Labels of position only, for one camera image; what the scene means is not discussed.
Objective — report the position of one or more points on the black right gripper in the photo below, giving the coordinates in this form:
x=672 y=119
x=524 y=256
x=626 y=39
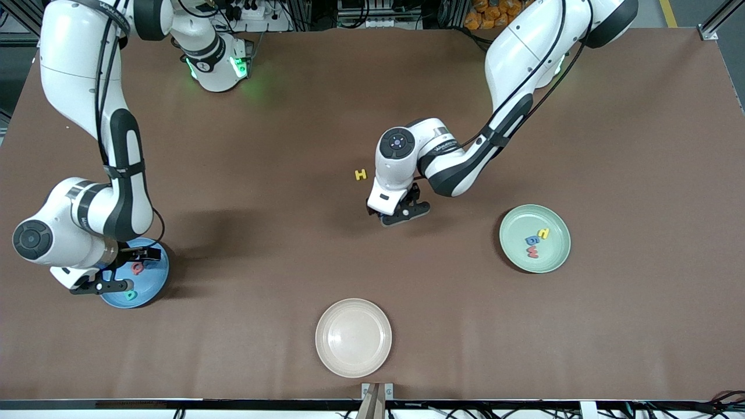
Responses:
x=129 y=255

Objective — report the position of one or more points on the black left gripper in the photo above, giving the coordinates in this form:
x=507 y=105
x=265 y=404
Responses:
x=414 y=194

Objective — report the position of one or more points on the red foam letter Q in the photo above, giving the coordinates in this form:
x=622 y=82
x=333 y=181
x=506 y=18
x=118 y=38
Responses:
x=137 y=268

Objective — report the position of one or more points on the teal foam letter R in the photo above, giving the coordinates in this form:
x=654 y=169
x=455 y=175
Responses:
x=130 y=295

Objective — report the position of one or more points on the blue rounded foam letter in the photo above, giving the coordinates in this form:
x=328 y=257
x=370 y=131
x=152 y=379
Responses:
x=532 y=240

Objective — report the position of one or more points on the yellow foam letter n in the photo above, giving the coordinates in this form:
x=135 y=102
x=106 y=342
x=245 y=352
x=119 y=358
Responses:
x=543 y=233

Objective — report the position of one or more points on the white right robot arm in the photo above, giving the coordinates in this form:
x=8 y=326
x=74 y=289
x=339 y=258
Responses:
x=70 y=70

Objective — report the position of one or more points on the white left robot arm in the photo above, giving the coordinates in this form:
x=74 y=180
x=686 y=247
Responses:
x=518 y=58

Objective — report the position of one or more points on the blue plate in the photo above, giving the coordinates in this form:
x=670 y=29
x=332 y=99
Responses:
x=154 y=285

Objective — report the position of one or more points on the green plate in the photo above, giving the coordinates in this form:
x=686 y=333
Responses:
x=553 y=256

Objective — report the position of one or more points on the beige plate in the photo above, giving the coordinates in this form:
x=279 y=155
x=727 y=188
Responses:
x=354 y=337

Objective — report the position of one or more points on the yellow foam letter H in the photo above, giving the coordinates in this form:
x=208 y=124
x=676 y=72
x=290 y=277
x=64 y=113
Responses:
x=361 y=174

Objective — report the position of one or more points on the grey electronics rack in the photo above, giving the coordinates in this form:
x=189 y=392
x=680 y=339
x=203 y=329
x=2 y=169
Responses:
x=378 y=11

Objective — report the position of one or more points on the pile of orange items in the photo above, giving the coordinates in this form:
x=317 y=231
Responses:
x=483 y=14

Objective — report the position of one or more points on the white power strip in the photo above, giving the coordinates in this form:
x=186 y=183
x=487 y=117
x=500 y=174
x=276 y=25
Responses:
x=255 y=10

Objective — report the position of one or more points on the black table edge rail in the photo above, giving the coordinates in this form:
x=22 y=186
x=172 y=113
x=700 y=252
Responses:
x=174 y=404

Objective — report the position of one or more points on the aluminium camera mast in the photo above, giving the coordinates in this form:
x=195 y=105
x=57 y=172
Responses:
x=375 y=393

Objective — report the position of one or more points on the aluminium frame profile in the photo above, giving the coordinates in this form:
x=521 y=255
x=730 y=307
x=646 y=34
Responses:
x=713 y=26

